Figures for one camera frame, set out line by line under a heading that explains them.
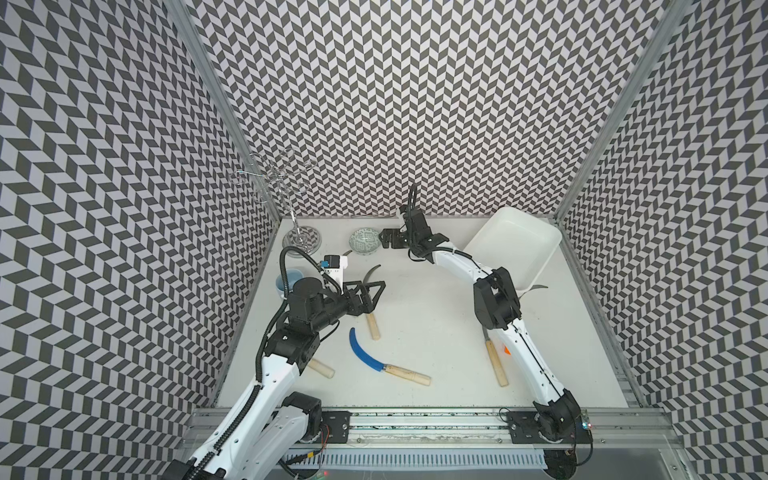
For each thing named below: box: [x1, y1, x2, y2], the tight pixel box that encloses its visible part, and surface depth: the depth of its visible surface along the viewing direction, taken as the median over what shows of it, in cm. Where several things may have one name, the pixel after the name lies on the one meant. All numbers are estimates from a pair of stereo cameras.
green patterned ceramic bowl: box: [349, 227, 381, 256], surface depth 110 cm
